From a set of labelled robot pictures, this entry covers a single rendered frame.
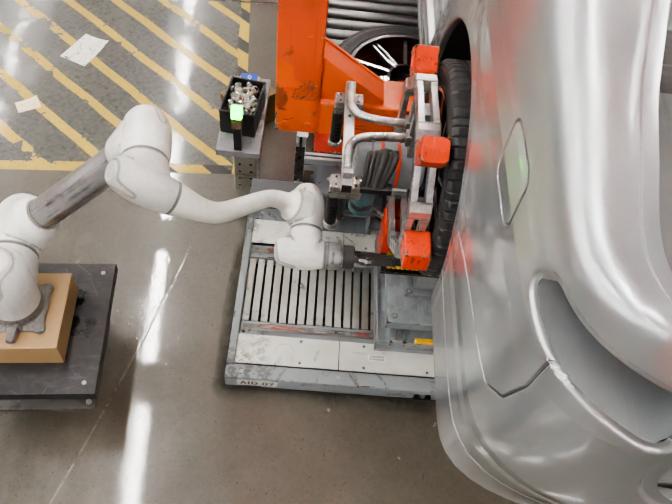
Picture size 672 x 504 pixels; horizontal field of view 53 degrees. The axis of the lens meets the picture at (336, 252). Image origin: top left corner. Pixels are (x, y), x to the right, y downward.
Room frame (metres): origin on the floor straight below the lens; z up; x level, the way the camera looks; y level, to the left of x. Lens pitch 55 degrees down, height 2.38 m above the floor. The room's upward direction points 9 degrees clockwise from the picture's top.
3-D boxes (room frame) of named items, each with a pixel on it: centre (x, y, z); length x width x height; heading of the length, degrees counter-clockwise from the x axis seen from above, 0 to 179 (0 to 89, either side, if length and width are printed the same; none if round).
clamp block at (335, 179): (1.26, 0.00, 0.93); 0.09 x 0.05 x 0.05; 95
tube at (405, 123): (1.53, -0.06, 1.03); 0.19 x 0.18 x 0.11; 95
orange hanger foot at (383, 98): (1.95, -0.11, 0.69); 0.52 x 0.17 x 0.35; 95
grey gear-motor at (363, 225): (1.74, -0.07, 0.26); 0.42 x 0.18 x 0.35; 95
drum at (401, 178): (1.44, -0.12, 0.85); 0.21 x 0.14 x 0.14; 95
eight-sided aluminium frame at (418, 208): (1.44, -0.19, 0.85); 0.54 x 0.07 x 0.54; 5
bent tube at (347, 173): (1.33, -0.07, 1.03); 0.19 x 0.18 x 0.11; 95
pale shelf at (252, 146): (1.97, 0.45, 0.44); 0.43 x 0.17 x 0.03; 5
